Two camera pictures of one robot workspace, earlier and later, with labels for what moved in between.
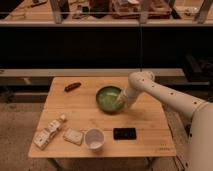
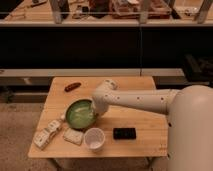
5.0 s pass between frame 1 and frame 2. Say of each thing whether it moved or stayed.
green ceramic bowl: moved
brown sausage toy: stayed
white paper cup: stayed
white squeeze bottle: stayed
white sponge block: stayed
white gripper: moved
